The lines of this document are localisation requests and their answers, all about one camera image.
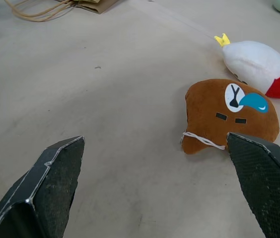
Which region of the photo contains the brown plush toy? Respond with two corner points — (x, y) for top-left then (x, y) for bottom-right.
(180, 78), (280, 155)

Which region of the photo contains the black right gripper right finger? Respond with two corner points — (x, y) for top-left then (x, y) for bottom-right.
(226, 132), (280, 238)

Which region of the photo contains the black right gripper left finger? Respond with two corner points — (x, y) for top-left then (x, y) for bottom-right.
(0, 135), (85, 238)

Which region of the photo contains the white and red plush toy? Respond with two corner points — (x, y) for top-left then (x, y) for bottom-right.
(214, 33), (280, 100)

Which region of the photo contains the brown paper bag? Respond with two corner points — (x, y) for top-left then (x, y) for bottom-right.
(4, 0), (121, 22)

